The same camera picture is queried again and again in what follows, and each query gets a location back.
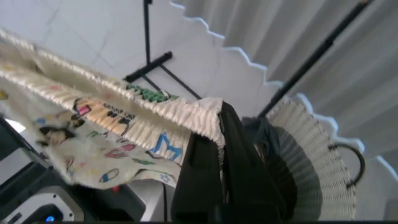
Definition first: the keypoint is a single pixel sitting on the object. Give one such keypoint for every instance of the white curtain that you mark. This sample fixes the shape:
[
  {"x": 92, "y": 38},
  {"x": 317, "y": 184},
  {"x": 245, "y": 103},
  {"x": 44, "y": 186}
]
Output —
[{"x": 264, "y": 18}]

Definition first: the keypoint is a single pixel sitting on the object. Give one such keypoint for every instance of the dark grey garment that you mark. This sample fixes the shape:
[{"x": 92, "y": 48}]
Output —
[{"x": 261, "y": 133}]

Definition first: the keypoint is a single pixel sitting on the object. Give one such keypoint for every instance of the white laundry basket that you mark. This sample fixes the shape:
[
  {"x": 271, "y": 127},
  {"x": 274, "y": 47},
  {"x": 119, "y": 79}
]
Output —
[{"x": 326, "y": 155}]

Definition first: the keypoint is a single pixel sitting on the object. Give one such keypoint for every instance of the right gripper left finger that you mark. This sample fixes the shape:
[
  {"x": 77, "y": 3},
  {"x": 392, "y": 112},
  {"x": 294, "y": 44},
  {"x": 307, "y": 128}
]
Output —
[{"x": 199, "y": 186}]

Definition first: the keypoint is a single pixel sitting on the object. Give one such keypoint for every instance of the black clothes rack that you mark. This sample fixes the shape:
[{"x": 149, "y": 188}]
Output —
[{"x": 147, "y": 31}]

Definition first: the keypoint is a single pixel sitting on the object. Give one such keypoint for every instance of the cream printed garment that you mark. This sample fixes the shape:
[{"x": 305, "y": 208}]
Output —
[{"x": 93, "y": 149}]

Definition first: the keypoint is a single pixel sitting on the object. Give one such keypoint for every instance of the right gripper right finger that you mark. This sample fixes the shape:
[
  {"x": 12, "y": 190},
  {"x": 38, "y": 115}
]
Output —
[{"x": 245, "y": 186}]

